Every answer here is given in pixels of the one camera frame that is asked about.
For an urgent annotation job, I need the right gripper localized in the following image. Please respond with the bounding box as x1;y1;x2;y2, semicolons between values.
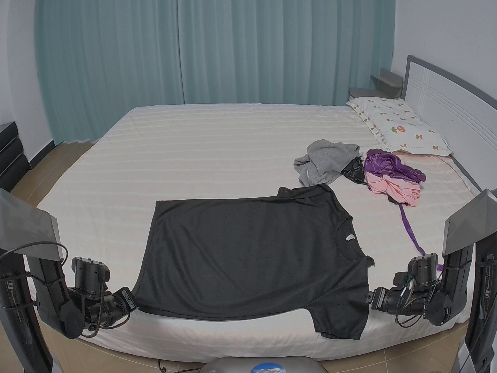
367;286;410;314

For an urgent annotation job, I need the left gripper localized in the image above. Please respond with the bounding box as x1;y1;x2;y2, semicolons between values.
104;287;137;323

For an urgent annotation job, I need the black T-shirt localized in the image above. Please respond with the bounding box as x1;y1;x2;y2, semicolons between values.
132;184;376;342

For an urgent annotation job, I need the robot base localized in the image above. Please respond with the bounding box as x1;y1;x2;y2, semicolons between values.
198;356;325;373

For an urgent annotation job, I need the bed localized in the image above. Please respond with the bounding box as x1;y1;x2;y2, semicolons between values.
33;55;497;363

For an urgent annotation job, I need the pink garment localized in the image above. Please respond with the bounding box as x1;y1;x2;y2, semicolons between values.
366;173;422;208

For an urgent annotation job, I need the black patterned garment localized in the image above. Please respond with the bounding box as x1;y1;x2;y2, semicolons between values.
341;157;367;185

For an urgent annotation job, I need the purple garment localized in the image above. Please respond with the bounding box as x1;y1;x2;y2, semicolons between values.
363;149;443;273

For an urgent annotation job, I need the grey garment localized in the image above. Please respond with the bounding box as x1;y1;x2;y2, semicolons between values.
293;139;361;187

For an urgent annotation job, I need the white printed pillow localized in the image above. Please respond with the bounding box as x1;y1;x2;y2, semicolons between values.
347;96;454;157

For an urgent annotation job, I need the black chest of drawers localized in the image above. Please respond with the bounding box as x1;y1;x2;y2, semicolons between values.
0;121;32;191

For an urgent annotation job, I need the grey bedside table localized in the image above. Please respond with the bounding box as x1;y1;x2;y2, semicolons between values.
349;68;404;100

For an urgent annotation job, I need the blue-green curtain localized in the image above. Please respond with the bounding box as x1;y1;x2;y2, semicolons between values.
177;0;397;106
34;0;185;147

